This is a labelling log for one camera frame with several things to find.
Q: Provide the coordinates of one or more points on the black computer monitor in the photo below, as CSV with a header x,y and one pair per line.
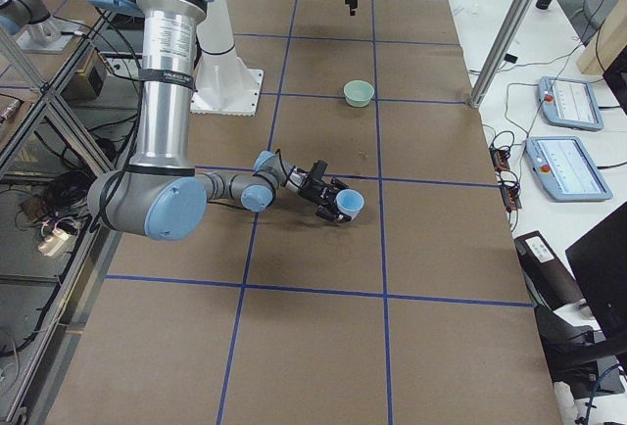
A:
x,y
598,262

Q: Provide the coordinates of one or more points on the aluminium frame post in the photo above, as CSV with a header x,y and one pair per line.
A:
x,y
513,19

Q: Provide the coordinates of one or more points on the light blue plastic cup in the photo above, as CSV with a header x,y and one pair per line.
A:
x,y
349,203

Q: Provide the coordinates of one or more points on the white power strip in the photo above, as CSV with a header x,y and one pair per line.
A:
x,y
53,244

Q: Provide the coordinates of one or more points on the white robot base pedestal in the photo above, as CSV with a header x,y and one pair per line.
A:
x,y
223,83

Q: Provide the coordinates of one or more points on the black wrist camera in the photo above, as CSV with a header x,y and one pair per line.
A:
x,y
318,169

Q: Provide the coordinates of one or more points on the blue tape line near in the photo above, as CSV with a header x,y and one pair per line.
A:
x,y
382,229

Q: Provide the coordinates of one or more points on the teach pendant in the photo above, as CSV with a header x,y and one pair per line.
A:
x,y
569,103
565,170

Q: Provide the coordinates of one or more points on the lower teach pendant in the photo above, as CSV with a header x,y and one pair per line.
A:
x,y
565,170

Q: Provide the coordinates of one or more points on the mint green ceramic bowl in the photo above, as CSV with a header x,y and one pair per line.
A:
x,y
358,93

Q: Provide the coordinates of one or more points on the upper teach pendant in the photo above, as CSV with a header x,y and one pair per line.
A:
x,y
569,103

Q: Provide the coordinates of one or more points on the brown cardboard box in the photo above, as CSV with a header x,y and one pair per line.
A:
x,y
88,80

